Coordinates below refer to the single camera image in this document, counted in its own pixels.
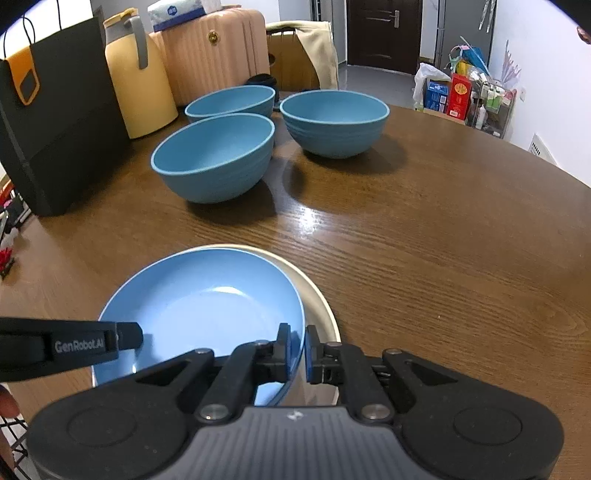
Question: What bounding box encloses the small blue plate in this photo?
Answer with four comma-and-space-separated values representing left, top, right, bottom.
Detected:
92, 248, 305, 407

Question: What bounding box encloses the cream plate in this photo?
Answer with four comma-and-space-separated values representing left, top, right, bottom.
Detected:
92, 244, 341, 407

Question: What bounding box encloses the red artificial flower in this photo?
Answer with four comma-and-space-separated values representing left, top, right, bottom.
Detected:
0, 247, 18, 280

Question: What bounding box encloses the yellow thermos jug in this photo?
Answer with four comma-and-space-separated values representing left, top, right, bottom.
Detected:
104, 11, 179, 140

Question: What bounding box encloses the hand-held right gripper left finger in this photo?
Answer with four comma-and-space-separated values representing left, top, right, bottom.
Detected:
134, 323, 293, 424

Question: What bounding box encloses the cardboard box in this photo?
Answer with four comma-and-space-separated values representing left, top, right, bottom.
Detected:
422, 108, 467, 123

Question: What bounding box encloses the white blue tissue pack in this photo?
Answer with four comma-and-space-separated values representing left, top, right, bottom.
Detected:
148, 0, 243, 33

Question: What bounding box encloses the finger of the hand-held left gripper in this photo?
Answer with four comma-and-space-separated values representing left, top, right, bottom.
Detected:
115, 322, 144, 352

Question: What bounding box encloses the metal storage rack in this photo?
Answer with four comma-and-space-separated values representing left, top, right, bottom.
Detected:
471, 78, 517, 139

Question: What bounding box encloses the red box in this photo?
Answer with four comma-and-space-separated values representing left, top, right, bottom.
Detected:
447, 73, 472, 121

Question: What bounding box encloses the pink suitcase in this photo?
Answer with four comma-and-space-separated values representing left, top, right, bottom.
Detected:
150, 8, 273, 109

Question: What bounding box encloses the purple wall decoration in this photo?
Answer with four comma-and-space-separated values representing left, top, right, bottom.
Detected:
501, 39, 523, 88

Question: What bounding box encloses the colorful toy bundle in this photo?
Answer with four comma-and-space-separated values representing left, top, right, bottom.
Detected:
445, 43, 491, 78

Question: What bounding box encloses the wooden chair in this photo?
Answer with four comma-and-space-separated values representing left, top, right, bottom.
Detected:
265, 28, 324, 92

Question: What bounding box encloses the dark door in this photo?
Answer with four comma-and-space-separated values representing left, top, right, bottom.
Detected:
346, 0, 423, 75

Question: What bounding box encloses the white plastic bag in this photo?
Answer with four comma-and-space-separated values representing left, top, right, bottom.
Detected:
412, 63, 452, 112

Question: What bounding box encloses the blue box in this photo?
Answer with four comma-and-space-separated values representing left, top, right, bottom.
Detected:
424, 79, 451, 114

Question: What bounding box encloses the person's left hand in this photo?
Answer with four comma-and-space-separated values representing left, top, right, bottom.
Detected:
0, 385, 20, 467

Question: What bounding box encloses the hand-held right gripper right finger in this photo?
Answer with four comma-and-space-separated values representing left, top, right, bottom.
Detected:
305, 325, 458, 424

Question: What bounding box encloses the black paper bag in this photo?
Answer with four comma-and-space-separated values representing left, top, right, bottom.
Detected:
0, 11, 132, 217

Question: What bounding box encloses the large blue bowl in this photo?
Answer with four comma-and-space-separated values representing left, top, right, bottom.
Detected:
150, 113, 276, 204
185, 85, 276, 125
279, 89, 390, 160

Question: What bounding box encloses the white flat panel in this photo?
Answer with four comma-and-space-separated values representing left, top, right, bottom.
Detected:
527, 133, 558, 166

